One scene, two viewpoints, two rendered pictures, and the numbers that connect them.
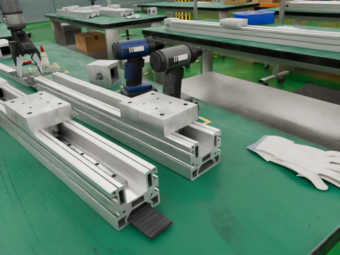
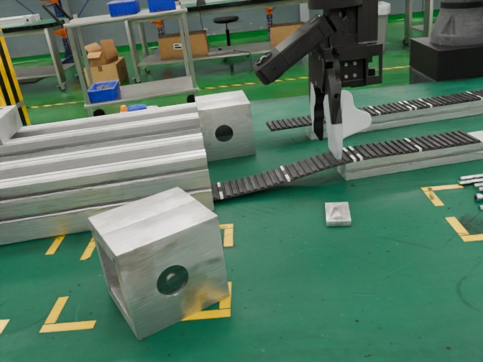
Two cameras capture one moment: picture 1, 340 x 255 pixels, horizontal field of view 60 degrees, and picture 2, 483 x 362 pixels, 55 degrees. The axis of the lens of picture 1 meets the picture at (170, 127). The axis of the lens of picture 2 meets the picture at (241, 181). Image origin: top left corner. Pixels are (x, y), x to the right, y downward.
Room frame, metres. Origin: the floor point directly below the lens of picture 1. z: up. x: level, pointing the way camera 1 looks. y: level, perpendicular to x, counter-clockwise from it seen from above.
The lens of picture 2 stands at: (1.54, 0.01, 1.08)
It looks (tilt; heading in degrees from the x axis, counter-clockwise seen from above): 24 degrees down; 128
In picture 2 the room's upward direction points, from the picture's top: 7 degrees counter-clockwise
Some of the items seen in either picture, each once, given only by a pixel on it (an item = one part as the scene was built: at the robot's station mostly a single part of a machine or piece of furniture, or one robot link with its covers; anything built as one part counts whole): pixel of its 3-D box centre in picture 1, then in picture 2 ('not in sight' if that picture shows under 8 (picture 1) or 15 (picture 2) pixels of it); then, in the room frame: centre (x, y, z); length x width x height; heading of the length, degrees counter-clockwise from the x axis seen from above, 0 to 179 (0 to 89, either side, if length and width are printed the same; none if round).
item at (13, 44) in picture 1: (19, 40); (341, 42); (1.27, 0.61, 0.98); 0.09 x 0.08 x 0.12; 43
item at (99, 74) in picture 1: (102, 74); (155, 252); (1.22, 0.27, 0.83); 0.11 x 0.10 x 0.10; 157
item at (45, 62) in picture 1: (43, 55); not in sight; (1.62, 0.67, 0.84); 0.04 x 0.04 x 0.12
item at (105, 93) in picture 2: not in sight; (130, 61); (-1.45, 2.59, 0.50); 1.03 x 0.55 x 1.01; 47
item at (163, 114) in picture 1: (158, 116); not in sight; (0.65, 0.03, 0.87); 0.16 x 0.11 x 0.07; 43
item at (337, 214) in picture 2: not in sight; (337, 213); (1.32, 0.49, 0.78); 0.05 x 0.03 x 0.01; 118
